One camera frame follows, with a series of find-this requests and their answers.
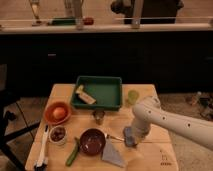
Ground blue sponge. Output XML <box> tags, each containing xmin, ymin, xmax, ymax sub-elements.
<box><xmin>123</xmin><ymin>126</ymin><xmax>137</xmax><ymax>147</ymax></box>

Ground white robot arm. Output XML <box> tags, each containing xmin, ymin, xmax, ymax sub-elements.
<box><xmin>131</xmin><ymin>96</ymin><xmax>213</xmax><ymax>151</ymax></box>

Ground grey folded cloth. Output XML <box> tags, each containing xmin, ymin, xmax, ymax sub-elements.
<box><xmin>102</xmin><ymin>139</ymin><xmax>125</xmax><ymax>168</ymax></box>

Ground green plastic cup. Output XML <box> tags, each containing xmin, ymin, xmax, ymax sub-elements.
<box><xmin>127</xmin><ymin>90</ymin><xmax>139</xmax><ymax>106</ymax></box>

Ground dark red bowl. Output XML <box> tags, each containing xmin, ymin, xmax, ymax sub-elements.
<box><xmin>80</xmin><ymin>128</ymin><xmax>106</xmax><ymax>156</ymax></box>

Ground small metal cup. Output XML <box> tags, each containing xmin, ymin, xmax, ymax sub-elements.
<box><xmin>93</xmin><ymin>110</ymin><xmax>105</xmax><ymax>125</ymax></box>

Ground green plastic tray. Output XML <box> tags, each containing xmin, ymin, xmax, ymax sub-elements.
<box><xmin>70</xmin><ymin>76</ymin><xmax>122</xmax><ymax>111</ymax></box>

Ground green cucumber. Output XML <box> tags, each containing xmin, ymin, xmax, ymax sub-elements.
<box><xmin>65</xmin><ymin>137</ymin><xmax>79</xmax><ymax>167</ymax></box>

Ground white bowl with food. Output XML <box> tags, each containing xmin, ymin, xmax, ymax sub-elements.
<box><xmin>49</xmin><ymin>125</ymin><xmax>67</xmax><ymax>145</ymax></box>

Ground orange fruit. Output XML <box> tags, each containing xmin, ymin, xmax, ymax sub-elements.
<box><xmin>53</xmin><ymin>107</ymin><xmax>66</xmax><ymax>120</ymax></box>

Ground orange bowl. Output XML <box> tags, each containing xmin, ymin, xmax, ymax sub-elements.
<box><xmin>44</xmin><ymin>101</ymin><xmax>72</xmax><ymax>125</ymax></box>

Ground red object on shelf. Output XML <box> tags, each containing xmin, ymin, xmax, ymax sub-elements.
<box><xmin>83</xmin><ymin>17</ymin><xmax>94</xmax><ymax>25</ymax></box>

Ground green object on shelf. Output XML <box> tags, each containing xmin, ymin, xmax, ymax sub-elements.
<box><xmin>48</xmin><ymin>18</ymin><xmax>75</xmax><ymax>26</ymax></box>

